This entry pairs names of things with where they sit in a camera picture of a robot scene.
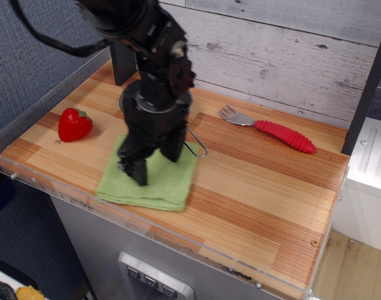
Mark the black cable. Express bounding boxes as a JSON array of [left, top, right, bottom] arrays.
[[8, 0, 109, 58]]

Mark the red handled metal fork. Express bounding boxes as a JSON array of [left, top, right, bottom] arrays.
[[218, 104, 316, 154]]

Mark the red plastic strawberry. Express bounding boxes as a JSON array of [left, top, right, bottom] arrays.
[[58, 107, 93, 142]]

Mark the yellow object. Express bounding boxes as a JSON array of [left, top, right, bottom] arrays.
[[16, 286, 46, 300]]

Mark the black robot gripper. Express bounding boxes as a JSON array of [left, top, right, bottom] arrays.
[[118, 79, 189, 186]]

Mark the dark right vertical post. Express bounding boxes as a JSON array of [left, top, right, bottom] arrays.
[[344, 0, 381, 156]]

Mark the grey toy cabinet front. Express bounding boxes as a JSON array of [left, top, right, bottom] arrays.
[[51, 196, 291, 300]]

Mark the clear acrylic guard rail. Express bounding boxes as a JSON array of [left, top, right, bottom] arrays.
[[0, 50, 348, 299]]

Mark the white side cabinet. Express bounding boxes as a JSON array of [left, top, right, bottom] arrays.
[[332, 117, 381, 250]]

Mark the green cloth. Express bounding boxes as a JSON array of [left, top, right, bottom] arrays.
[[96, 135, 196, 211]]

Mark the dark grey corner post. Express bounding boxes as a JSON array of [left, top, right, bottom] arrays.
[[109, 41, 138, 86]]

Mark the silver dispenser button panel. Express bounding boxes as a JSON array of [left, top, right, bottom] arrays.
[[118, 251, 195, 299]]

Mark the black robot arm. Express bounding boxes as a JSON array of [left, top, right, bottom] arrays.
[[78, 1, 196, 186]]

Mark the small steel pot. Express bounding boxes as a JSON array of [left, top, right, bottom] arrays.
[[118, 88, 208, 159]]

